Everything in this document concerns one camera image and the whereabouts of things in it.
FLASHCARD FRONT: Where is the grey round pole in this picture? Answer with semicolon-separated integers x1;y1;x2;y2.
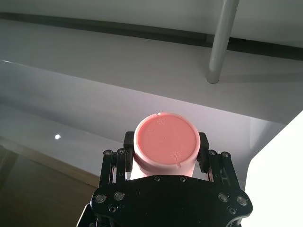
207;0;239;85

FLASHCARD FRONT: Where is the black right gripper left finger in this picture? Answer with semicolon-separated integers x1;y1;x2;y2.
100;131;136;190

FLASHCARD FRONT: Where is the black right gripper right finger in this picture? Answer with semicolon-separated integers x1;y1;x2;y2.
197;132;242;190

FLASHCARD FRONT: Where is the pink plastic cup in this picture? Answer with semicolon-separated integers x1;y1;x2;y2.
133;112;202;181

